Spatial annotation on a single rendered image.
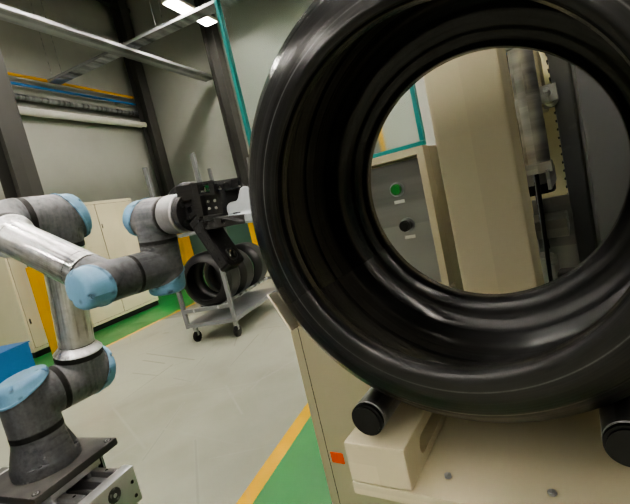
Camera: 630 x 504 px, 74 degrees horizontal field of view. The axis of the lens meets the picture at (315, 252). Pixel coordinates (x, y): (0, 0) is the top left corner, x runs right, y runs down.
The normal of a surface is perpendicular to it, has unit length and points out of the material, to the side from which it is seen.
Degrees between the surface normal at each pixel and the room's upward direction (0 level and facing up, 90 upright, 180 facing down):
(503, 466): 0
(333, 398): 90
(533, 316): 80
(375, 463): 90
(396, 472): 90
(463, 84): 90
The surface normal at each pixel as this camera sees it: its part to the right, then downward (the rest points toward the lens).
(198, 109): -0.35, 0.19
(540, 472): -0.22, -0.97
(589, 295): -0.62, 0.08
